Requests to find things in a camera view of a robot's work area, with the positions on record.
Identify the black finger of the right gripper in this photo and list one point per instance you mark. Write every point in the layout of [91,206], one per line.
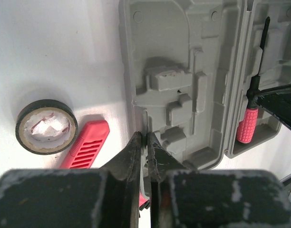
[277,102]

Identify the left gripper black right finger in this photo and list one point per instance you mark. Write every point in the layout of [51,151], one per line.
[185,198]

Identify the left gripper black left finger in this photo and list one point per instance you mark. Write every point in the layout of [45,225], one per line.
[107,197]

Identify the red hex key set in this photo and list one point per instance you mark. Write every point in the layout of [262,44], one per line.
[143,202]

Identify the short red black screwdriver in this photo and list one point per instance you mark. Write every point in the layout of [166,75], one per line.
[246,128]

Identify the grey plastic tool case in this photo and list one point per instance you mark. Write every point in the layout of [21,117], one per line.
[188,66]

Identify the red black utility knife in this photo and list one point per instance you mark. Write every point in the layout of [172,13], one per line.
[87,145]

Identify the black tape roll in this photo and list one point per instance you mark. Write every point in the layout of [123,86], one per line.
[46,127]

